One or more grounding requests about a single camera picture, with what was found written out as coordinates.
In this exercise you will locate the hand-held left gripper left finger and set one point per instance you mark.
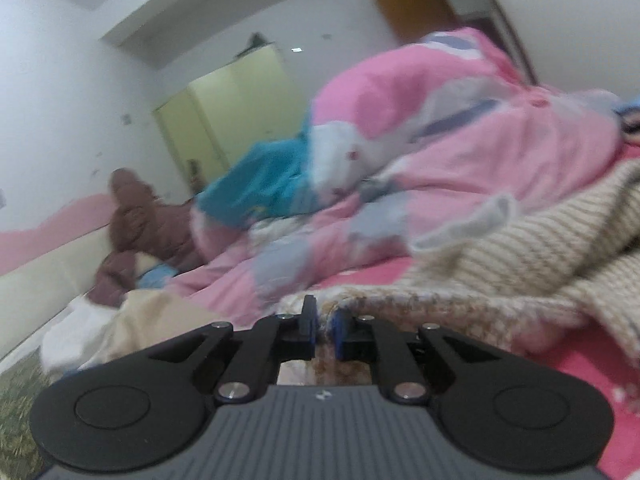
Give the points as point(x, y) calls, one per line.
point(313, 330)

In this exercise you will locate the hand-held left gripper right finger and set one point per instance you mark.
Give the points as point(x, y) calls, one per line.
point(341, 332)

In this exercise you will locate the beige white checked knit sweater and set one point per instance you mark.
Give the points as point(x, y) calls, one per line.
point(525, 270)

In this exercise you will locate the cream cloth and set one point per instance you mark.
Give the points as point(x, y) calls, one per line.
point(165, 325)

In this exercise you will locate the light blue cloth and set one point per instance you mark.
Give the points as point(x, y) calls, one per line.
point(157, 275)

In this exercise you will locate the brown padded jacket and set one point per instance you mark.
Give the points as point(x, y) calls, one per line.
point(145, 225)

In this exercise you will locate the pink floral bed sheet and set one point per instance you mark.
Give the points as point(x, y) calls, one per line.
point(575, 375)

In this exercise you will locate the pale green wardrobe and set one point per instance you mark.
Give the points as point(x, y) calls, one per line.
point(225, 105)

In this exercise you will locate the pink floral duvet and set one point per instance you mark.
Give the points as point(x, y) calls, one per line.
point(450, 110)

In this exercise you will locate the cream and pink headboard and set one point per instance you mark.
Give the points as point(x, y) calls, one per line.
point(40, 270)

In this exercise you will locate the wooden door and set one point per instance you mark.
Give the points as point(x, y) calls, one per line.
point(410, 5)

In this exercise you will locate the dark wooden door frame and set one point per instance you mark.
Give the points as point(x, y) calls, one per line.
point(520, 50)

